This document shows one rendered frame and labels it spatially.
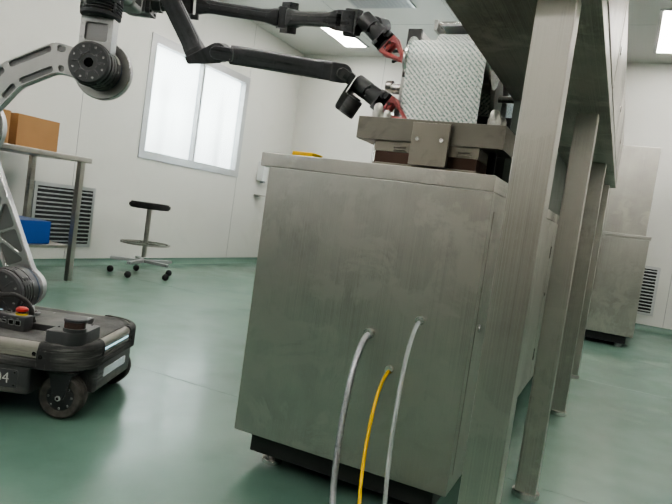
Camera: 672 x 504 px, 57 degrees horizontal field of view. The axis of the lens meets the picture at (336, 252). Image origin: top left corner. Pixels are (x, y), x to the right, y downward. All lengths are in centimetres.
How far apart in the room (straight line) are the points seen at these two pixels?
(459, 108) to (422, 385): 79
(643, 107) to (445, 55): 569
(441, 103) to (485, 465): 112
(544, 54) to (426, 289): 73
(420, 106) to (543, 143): 92
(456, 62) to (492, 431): 116
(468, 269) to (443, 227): 12
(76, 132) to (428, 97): 414
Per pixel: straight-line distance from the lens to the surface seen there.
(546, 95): 103
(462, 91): 187
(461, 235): 155
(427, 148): 163
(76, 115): 565
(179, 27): 203
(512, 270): 101
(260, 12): 250
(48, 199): 550
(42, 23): 548
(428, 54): 193
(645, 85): 755
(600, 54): 139
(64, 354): 208
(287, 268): 172
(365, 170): 164
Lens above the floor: 75
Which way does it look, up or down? 3 degrees down
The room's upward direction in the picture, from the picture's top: 8 degrees clockwise
